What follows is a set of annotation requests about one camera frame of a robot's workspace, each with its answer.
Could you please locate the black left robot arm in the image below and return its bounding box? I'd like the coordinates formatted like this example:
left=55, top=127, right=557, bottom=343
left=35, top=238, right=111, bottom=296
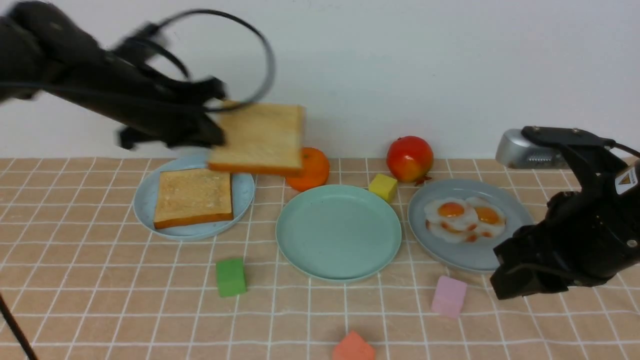
left=1, top=0, right=226, bottom=150

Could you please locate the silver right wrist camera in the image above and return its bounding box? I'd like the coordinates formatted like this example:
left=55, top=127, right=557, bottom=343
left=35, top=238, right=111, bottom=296
left=494, top=129, right=570, bottom=170

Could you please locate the red apple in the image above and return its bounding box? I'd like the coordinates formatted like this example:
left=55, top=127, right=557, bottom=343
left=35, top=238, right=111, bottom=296
left=386, top=136, right=435, bottom=186

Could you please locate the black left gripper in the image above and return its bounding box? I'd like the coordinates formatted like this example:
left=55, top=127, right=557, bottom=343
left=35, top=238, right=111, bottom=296
left=100, top=22, right=226, bottom=150

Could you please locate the pink foam cube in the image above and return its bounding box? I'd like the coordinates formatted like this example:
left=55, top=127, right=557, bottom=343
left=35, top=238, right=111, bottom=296
left=430, top=275, right=467, bottom=319

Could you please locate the grey blue plate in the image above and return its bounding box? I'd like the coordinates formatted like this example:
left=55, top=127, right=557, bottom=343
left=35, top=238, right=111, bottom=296
left=407, top=178, right=534, bottom=272

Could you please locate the green foam cube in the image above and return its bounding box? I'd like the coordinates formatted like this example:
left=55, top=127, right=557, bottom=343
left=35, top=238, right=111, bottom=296
left=215, top=257, right=247, bottom=297

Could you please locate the toast bread slice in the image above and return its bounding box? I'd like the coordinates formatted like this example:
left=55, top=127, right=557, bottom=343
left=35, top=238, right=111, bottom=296
left=153, top=168, right=234, bottom=230
left=207, top=103, right=306, bottom=176

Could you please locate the orange fruit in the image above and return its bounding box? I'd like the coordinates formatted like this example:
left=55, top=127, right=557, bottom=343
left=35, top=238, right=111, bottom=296
left=285, top=146, right=330, bottom=192

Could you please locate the black tripod leg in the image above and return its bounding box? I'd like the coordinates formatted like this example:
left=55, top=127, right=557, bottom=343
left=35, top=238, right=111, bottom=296
left=0, top=295, right=38, bottom=360

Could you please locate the teal green plate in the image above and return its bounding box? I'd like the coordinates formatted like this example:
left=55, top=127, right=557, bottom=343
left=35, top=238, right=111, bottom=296
left=275, top=184, right=403, bottom=284

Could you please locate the light blue plate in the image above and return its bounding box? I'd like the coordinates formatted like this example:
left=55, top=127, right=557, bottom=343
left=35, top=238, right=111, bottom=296
left=132, top=152, right=257, bottom=242

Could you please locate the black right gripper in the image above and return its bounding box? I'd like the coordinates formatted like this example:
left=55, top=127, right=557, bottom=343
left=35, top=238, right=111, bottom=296
left=490, top=126, right=640, bottom=300

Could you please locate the yellow foam cube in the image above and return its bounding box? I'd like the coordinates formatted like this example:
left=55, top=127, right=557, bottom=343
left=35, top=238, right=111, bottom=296
left=368, top=173, right=398, bottom=204

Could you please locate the checkered tan tablecloth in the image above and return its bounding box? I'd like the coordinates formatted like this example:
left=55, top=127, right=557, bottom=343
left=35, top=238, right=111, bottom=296
left=0, top=158, right=640, bottom=360

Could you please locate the red foam cube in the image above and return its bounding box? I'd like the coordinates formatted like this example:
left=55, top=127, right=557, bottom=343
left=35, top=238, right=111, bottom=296
left=331, top=330, right=376, bottom=360

